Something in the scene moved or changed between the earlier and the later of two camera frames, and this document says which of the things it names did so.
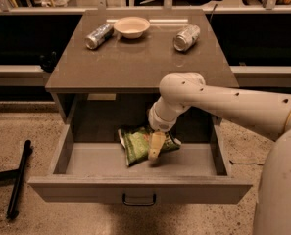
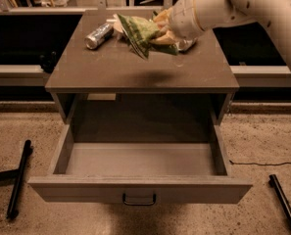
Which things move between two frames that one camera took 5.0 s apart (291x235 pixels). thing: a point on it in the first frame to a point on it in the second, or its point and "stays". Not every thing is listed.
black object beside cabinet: x=47 y=60 stays
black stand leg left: x=18 y=174 stays
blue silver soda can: x=99 y=35 stays
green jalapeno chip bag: x=135 y=143 to x=140 y=34
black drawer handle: x=139 y=204 stays
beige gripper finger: x=156 y=145 to x=163 y=17
